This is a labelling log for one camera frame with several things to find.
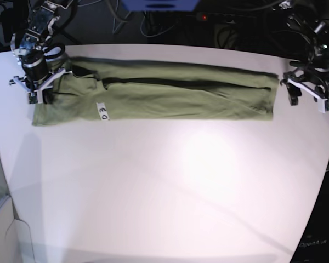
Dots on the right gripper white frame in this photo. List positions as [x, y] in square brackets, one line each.
[39, 78]

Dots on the black power strip red light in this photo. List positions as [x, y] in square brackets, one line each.
[205, 17]

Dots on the white bin at left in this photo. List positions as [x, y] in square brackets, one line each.
[15, 236]

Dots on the black OpenArm labelled box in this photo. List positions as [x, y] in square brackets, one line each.
[314, 243]

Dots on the green T-shirt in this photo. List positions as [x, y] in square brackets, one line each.
[96, 89]

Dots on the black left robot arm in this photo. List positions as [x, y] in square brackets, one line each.
[314, 31]

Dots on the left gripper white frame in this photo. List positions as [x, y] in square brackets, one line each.
[312, 81]

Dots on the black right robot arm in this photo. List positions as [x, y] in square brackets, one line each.
[33, 49]

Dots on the blue box overhead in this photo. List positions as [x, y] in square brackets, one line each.
[160, 5]

